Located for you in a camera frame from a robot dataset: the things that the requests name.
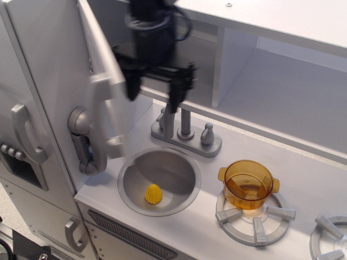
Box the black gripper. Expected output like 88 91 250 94
112 25 196 113

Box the grey toy microwave door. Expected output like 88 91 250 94
78 1 125 159

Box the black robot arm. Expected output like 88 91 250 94
112 1 195 113

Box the grey toy faucet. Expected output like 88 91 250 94
151 104 222 158

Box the round metal sink bowl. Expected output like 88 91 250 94
117 147 201 217

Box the yellow toy corn piece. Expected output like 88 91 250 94
145 184 163 205

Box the amber transparent toy pot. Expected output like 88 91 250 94
218 160 280 210

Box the grey oven vent panel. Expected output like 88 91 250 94
88 210 177 259

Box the grey ice dispenser panel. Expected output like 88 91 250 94
1 141 48 191

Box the grey stove burner grate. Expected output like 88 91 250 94
215 192 296 247

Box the grey toy wall phone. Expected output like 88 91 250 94
68 107 107 176

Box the grey upper fridge handle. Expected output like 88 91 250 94
11 103 47 165

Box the grey fridge handle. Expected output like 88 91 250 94
65 217 87 253
11 103 47 165

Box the grey lower fridge handle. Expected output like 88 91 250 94
65 217 87 253

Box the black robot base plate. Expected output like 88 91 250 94
1 218 56 259

